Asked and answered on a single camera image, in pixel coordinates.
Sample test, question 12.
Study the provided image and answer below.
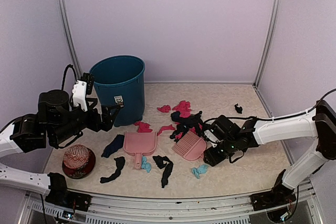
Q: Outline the pink scrap centre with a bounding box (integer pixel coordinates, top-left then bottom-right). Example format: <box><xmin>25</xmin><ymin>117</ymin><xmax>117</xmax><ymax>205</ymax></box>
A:
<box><xmin>157</xmin><ymin>124</ymin><xmax>175</xmax><ymax>136</ymax></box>

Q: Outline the black and blue scrap pile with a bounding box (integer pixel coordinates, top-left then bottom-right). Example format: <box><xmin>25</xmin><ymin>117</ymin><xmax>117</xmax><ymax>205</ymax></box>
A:
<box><xmin>170</xmin><ymin>111</ymin><xmax>203</xmax><ymax>142</ymax></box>

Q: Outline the left aluminium frame post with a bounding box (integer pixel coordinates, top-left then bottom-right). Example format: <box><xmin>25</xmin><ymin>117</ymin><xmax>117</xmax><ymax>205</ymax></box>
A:
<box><xmin>57</xmin><ymin>0</ymin><xmax>82</xmax><ymax>78</ymax></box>

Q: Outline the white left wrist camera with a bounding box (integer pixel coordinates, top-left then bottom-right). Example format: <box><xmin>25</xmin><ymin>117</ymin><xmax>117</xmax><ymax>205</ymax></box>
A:
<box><xmin>70</xmin><ymin>72</ymin><xmax>94</xmax><ymax>112</ymax></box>

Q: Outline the aluminium frame post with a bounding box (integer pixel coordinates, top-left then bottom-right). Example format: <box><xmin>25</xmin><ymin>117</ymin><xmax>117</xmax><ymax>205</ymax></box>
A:
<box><xmin>57</xmin><ymin>0</ymin><xmax>82</xmax><ymax>78</ymax></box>
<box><xmin>253</xmin><ymin>0</ymin><xmax>281</xmax><ymax>89</ymax></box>

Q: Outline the right aluminium frame post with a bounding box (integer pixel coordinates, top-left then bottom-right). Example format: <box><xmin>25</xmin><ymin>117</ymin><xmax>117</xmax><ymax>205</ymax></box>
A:
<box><xmin>253</xmin><ymin>0</ymin><xmax>281</xmax><ymax>89</ymax></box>

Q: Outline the front aluminium rail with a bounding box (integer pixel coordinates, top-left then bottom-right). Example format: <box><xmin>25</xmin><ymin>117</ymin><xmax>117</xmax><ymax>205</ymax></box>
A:
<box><xmin>14</xmin><ymin>181</ymin><xmax>327</xmax><ymax>223</ymax></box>

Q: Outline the light blue scrap front right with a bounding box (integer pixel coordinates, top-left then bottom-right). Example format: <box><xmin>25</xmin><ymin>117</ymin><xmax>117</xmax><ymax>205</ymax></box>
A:
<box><xmin>191</xmin><ymin>164</ymin><xmax>208</xmax><ymax>179</ymax></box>

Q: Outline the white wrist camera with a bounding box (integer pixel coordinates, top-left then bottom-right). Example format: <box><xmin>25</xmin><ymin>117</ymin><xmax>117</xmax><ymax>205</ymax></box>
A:
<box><xmin>204</xmin><ymin>130</ymin><xmax>219</xmax><ymax>147</ymax></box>
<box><xmin>70</xmin><ymin>72</ymin><xmax>94</xmax><ymax>112</ymax></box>

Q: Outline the dark blue scrap left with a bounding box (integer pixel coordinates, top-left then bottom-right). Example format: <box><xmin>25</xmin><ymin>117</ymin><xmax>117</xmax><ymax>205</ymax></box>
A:
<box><xmin>101</xmin><ymin>134</ymin><xmax>124</xmax><ymax>158</ymax></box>

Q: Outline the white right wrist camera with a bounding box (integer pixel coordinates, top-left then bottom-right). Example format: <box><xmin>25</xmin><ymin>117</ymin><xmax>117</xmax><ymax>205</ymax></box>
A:
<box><xmin>204</xmin><ymin>130</ymin><xmax>219</xmax><ymax>147</ymax></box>

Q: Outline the black scrap front left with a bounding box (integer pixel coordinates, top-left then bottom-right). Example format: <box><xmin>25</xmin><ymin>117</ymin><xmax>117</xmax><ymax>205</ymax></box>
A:
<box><xmin>100</xmin><ymin>156</ymin><xmax>125</xmax><ymax>184</ymax></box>

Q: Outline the small pink scrap back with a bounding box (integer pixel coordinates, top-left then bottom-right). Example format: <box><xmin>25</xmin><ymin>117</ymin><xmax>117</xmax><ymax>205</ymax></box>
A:
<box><xmin>157</xmin><ymin>105</ymin><xmax>171</xmax><ymax>113</ymax></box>

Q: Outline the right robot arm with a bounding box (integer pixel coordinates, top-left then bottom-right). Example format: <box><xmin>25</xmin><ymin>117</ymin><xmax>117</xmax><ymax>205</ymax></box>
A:
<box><xmin>203</xmin><ymin>90</ymin><xmax>335</xmax><ymax>205</ymax></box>

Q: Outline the pink plastic dustpan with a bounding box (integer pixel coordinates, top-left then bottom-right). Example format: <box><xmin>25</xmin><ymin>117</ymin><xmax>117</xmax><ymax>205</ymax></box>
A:
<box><xmin>123</xmin><ymin>132</ymin><xmax>157</xmax><ymax>169</ymax></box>

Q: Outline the pink scrap near bin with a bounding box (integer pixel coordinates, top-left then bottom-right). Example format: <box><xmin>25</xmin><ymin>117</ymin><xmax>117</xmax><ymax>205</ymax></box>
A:
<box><xmin>133</xmin><ymin>121</ymin><xmax>153</xmax><ymax>133</ymax></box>

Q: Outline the pink plastic hand brush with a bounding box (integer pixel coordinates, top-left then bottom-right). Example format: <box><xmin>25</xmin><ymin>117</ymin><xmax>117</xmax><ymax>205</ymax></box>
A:
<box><xmin>172</xmin><ymin>131</ymin><xmax>207</xmax><ymax>161</ymax></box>

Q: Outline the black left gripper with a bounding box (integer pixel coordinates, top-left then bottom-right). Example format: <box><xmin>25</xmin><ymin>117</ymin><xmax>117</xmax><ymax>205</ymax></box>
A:
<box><xmin>50</xmin><ymin>98</ymin><xmax>120</xmax><ymax>145</ymax></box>

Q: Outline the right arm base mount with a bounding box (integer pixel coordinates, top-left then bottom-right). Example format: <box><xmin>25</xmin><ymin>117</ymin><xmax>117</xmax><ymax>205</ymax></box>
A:
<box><xmin>250</xmin><ymin>169</ymin><xmax>297</xmax><ymax>211</ymax></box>

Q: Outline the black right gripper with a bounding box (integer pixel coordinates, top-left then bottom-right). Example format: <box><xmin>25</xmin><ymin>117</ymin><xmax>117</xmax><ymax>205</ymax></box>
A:
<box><xmin>203</xmin><ymin>137</ymin><xmax>238</xmax><ymax>167</ymax></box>

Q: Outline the blue plastic waste bin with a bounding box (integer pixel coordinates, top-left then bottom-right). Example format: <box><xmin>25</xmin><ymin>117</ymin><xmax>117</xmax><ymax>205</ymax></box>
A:
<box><xmin>90</xmin><ymin>55</ymin><xmax>145</xmax><ymax>127</ymax></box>

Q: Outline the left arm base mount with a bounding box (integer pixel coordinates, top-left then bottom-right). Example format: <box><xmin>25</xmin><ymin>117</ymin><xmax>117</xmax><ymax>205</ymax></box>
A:
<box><xmin>45</xmin><ymin>173</ymin><xmax>91</xmax><ymax>212</ymax></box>

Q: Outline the light blue scrap near dustpan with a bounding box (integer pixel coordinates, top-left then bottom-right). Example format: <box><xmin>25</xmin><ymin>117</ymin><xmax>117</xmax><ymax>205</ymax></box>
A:
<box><xmin>141</xmin><ymin>156</ymin><xmax>152</xmax><ymax>173</ymax></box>

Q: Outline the black scrap front centre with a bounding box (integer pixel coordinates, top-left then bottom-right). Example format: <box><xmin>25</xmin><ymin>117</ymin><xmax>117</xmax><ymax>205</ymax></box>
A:
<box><xmin>153</xmin><ymin>155</ymin><xmax>174</xmax><ymax>188</ymax></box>

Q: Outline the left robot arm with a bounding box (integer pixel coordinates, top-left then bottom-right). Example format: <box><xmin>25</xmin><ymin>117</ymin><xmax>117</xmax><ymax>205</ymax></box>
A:
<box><xmin>1</xmin><ymin>89</ymin><xmax>121</xmax><ymax>206</ymax></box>

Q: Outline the large pink scrap back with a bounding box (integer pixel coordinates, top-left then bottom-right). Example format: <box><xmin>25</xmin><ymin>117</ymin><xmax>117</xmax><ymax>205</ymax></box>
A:
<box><xmin>172</xmin><ymin>100</ymin><xmax>192</xmax><ymax>118</ymax></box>

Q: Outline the small black scrap back right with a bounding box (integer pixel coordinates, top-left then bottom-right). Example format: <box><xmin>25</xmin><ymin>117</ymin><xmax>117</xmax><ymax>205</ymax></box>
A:
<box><xmin>234</xmin><ymin>103</ymin><xmax>243</xmax><ymax>114</ymax></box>

